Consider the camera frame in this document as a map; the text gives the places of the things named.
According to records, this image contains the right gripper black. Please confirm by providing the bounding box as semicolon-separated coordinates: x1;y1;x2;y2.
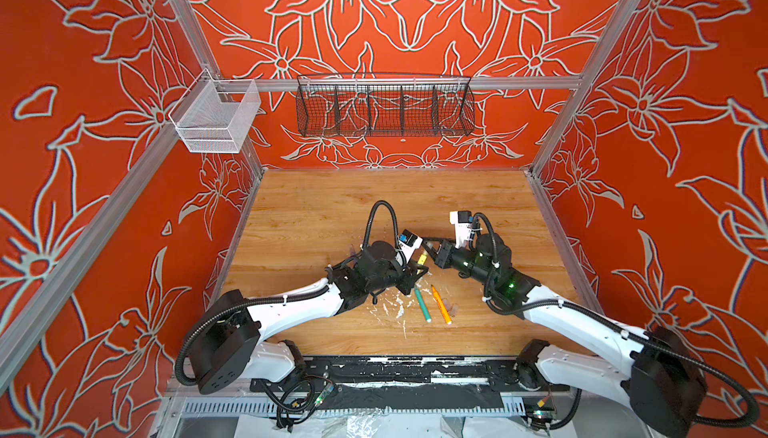
418;237;499;292

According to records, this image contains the yellow marker pen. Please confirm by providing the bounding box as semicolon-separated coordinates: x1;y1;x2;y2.
417;251;429;267

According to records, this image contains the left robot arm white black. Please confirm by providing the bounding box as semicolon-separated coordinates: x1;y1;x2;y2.
174;234;427;395

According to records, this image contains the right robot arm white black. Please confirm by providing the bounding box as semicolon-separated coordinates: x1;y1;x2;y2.
425;235;708;437

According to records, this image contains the green marker pen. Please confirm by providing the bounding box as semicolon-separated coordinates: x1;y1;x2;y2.
413;287;432;323

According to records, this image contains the orange marker pen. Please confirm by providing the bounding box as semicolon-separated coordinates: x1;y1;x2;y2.
430;285;453;325

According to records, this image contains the clear plastic bin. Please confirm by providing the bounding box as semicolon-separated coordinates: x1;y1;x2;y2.
169;70;261;154

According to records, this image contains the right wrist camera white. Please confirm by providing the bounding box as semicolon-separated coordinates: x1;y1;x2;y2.
449;210;481;248

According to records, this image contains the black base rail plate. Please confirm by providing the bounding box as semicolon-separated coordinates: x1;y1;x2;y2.
248;353;571;394

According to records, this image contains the grey slotted cable duct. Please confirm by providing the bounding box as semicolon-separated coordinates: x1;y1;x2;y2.
177;396;526;418

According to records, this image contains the black wire basket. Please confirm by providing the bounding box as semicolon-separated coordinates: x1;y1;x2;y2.
296;72;476;138

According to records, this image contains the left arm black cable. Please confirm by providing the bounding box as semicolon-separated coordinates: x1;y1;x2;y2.
175;199;401;386

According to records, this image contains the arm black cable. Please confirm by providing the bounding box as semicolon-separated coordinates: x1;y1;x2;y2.
175;199;401;386
473;212;761;430

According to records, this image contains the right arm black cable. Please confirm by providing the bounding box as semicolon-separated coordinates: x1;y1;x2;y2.
473;212;761;430

